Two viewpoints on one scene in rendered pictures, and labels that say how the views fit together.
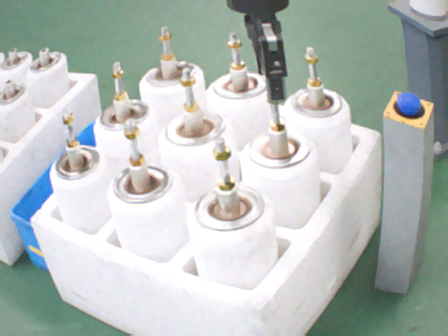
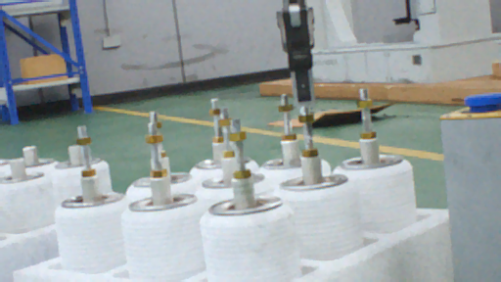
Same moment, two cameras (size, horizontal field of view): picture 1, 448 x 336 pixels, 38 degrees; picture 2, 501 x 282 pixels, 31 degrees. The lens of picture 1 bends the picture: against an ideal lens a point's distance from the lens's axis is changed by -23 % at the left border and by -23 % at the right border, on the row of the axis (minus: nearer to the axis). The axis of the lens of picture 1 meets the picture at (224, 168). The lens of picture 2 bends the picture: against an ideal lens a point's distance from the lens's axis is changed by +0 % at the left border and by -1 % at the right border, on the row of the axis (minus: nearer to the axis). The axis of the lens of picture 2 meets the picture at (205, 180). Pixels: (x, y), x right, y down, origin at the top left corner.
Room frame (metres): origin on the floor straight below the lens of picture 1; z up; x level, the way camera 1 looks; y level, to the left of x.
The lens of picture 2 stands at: (-0.18, -0.09, 0.42)
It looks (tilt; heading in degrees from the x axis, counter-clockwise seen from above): 9 degrees down; 8
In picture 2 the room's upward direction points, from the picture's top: 7 degrees counter-clockwise
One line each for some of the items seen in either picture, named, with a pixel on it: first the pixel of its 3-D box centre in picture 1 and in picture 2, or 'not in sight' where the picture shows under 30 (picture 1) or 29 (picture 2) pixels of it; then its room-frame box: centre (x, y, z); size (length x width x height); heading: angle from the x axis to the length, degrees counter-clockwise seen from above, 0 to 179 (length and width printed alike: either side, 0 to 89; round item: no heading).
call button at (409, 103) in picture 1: (409, 105); (484, 105); (0.77, -0.25, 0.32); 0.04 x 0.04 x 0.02
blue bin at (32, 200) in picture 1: (74, 201); not in sight; (1.02, 0.26, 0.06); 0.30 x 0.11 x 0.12; 146
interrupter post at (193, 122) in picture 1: (193, 120); (232, 170); (0.88, 0.03, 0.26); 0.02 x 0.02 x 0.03
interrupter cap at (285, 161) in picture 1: (279, 149); (313, 183); (0.81, -0.07, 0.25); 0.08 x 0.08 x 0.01
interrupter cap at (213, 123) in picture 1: (194, 129); (233, 181); (0.88, 0.03, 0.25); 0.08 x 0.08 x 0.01
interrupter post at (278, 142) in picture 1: (278, 140); (312, 171); (0.81, -0.07, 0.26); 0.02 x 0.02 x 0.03
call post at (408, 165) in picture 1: (408, 203); (497, 259); (0.77, -0.25, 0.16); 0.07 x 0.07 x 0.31; 55
